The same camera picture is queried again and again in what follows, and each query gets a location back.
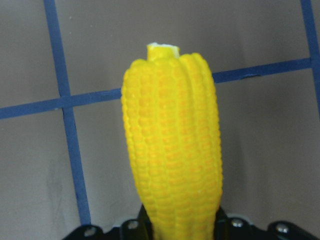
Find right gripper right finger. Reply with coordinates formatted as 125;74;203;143
213;207;319;240

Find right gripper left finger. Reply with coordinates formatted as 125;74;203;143
63;205;153;240

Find yellow corn cob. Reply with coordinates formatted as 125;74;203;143
121;43;223;240

